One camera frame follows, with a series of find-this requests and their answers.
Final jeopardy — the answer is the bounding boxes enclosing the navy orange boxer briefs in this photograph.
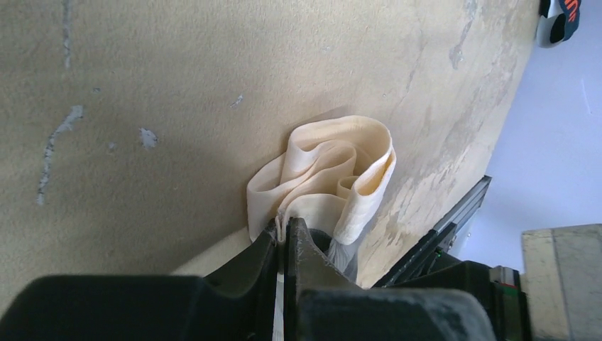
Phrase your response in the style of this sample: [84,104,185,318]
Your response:
[536,0,582,48]

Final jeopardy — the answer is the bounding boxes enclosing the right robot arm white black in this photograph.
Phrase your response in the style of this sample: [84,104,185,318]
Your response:
[383,253,533,340]

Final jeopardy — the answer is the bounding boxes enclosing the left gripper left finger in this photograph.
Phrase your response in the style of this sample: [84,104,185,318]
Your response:
[1,222,277,340]

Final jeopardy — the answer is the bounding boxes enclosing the grey underwear cream waistband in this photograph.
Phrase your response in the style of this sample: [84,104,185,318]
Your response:
[246,115,398,341]

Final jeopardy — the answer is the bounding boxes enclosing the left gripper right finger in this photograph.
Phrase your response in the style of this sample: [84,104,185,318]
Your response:
[284,218,496,340]

